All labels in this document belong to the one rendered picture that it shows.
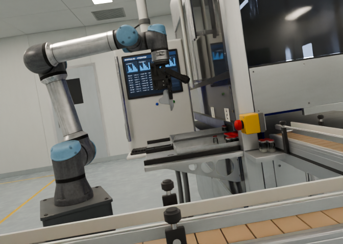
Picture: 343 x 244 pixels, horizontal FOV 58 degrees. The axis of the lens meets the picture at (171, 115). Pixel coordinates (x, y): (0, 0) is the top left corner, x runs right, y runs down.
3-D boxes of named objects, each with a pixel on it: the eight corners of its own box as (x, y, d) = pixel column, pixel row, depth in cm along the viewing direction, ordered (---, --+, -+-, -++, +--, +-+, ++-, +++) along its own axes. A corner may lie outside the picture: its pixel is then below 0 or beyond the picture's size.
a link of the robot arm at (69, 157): (48, 181, 118) (42, 146, 117) (63, 172, 131) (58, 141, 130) (78, 177, 117) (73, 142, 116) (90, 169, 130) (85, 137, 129)
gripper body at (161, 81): (153, 92, 135) (149, 64, 134) (172, 89, 135) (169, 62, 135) (153, 91, 127) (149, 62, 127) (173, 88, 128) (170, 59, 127)
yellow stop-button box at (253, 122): (259, 129, 120) (256, 111, 119) (266, 131, 112) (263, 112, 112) (240, 132, 119) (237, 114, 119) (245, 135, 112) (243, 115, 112)
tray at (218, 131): (224, 131, 188) (224, 126, 188) (236, 137, 162) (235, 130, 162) (170, 141, 187) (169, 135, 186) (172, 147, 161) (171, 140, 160)
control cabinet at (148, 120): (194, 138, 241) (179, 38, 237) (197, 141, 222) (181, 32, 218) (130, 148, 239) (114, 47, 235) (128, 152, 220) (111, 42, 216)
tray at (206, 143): (240, 138, 154) (239, 131, 154) (258, 146, 128) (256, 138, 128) (173, 149, 153) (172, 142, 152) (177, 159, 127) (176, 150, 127)
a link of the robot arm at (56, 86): (65, 174, 129) (22, 50, 127) (78, 166, 144) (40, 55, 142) (91, 166, 128) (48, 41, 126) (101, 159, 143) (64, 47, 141)
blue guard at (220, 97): (187, 109, 321) (184, 92, 320) (237, 121, 127) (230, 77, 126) (186, 109, 321) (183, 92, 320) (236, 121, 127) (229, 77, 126)
